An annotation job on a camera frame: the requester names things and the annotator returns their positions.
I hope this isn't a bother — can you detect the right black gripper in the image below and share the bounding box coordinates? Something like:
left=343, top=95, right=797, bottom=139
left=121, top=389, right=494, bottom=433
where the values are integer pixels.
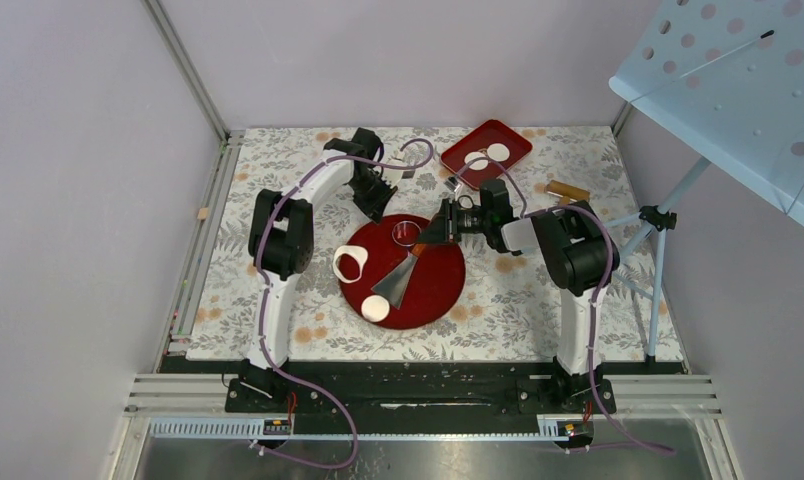
left=416, top=199, right=491, bottom=246

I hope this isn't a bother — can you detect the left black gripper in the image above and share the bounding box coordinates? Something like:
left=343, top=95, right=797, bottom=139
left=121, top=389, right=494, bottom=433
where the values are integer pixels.
left=348, top=171, right=398, bottom=224

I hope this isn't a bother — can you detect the round metal cutter ring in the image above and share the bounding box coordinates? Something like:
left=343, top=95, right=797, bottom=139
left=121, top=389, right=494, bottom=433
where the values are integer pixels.
left=392, top=220, right=423, bottom=246

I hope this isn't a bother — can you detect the round red tray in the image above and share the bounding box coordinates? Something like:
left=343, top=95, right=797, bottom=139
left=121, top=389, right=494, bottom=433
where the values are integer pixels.
left=339, top=214, right=466, bottom=330

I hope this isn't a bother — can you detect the scraper with orange handle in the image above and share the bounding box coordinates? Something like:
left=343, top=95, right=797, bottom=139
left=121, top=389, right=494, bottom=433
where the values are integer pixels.
left=372, top=243, right=428, bottom=309

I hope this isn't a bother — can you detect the white dough ball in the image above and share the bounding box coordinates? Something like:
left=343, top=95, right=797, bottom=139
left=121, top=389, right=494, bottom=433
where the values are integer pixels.
left=360, top=295, right=391, bottom=323

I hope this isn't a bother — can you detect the wooden double-ended roller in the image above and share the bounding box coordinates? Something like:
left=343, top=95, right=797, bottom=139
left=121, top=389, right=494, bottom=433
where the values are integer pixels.
left=545, top=180, right=590, bottom=206

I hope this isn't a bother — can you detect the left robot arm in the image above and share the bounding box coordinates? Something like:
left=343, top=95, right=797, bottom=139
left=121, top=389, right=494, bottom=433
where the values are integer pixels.
left=247, top=128, right=397, bottom=370

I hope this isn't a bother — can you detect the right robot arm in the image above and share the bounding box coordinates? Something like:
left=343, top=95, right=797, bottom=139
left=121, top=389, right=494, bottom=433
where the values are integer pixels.
left=417, top=179, right=620, bottom=412

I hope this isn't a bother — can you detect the left round dumpling wrapper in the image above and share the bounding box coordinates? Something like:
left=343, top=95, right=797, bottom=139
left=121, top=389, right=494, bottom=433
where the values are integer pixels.
left=464, top=151, right=489, bottom=171

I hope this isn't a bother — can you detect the round dumpling wrapper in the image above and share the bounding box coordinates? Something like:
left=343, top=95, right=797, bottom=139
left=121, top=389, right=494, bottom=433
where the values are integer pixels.
left=464, top=151, right=489, bottom=171
left=486, top=143, right=511, bottom=162

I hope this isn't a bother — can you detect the right round dumpling wrapper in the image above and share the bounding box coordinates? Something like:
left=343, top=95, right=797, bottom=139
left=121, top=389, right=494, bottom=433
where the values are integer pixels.
left=486, top=143, right=511, bottom=162

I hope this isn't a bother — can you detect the floral patterned table mat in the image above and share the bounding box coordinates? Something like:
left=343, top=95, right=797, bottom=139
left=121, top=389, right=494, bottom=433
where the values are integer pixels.
left=186, top=126, right=685, bottom=363

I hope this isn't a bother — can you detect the red rectangular tray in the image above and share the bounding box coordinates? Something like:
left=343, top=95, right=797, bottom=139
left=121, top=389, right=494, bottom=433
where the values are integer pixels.
left=440, top=119, right=533, bottom=190

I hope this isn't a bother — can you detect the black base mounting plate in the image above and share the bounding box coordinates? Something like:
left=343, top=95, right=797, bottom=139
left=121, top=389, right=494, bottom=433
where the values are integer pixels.
left=160, top=354, right=688, bottom=439

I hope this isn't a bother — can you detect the light blue tripod stand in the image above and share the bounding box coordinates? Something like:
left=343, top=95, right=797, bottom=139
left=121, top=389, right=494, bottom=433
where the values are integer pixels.
left=605, top=157, right=711, bottom=370

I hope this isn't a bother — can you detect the light blue perforated panel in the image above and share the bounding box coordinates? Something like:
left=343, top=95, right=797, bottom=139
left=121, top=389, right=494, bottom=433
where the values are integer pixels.
left=609, top=0, right=804, bottom=227

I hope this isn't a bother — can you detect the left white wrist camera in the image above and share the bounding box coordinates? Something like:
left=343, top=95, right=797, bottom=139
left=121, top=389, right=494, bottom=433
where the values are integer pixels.
left=381, top=157, right=416, bottom=183

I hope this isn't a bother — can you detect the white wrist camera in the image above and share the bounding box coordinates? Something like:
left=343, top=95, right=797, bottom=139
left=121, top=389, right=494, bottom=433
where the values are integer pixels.
left=443, top=175, right=462, bottom=195
left=381, top=157, right=416, bottom=183

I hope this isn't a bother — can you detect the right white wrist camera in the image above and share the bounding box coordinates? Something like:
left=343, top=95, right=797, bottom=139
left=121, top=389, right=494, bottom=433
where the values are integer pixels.
left=443, top=175, right=462, bottom=195

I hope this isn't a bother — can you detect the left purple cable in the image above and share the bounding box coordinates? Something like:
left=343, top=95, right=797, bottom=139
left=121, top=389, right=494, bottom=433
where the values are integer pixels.
left=252, top=137, right=436, bottom=473

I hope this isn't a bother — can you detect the purple cable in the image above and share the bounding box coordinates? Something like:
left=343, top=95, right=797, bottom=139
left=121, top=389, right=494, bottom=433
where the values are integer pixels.
left=252, top=137, right=436, bottom=473
left=451, top=157, right=678, bottom=458

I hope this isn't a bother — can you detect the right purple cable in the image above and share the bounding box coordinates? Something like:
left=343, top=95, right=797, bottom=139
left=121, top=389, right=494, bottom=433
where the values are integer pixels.
left=451, top=157, right=678, bottom=458

